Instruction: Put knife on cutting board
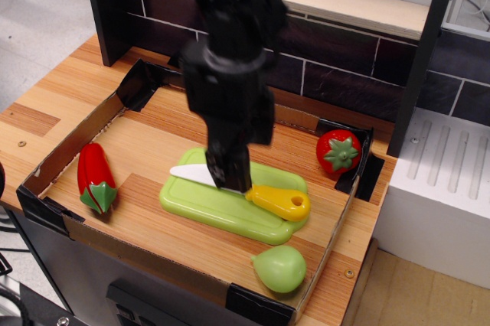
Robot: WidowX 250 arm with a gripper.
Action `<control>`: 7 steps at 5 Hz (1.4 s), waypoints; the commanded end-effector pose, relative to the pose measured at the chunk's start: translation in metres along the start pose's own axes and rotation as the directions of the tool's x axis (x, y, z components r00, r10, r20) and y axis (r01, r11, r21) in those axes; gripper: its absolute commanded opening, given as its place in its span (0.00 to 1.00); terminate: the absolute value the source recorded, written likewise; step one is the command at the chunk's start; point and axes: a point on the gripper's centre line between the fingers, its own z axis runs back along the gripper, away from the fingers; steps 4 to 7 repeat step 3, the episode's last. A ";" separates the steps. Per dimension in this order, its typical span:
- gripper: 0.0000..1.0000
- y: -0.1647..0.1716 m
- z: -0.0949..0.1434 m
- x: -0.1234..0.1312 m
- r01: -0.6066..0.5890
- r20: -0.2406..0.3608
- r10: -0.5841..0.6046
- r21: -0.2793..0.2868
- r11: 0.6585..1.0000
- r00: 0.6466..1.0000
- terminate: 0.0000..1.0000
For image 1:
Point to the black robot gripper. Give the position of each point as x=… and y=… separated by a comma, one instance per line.
x=237, y=106

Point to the light green plastic cutting board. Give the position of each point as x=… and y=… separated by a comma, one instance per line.
x=229, y=211

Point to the red toy chili pepper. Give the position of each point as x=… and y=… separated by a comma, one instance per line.
x=95, y=179

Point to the red toy strawberry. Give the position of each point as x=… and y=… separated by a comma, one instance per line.
x=338, y=151

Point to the white knife with yellow handle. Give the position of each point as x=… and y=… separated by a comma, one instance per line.
x=289, y=204

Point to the cardboard fence with black tape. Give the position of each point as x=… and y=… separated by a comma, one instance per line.
x=145, y=129

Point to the light green toy pear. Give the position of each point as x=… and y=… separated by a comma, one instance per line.
x=281, y=269

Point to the white dish drainer block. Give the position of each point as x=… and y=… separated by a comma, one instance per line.
x=436, y=210

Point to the dark shelf frame with plywood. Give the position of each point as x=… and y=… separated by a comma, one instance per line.
x=315, y=64

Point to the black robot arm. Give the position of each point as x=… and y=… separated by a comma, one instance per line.
x=240, y=29

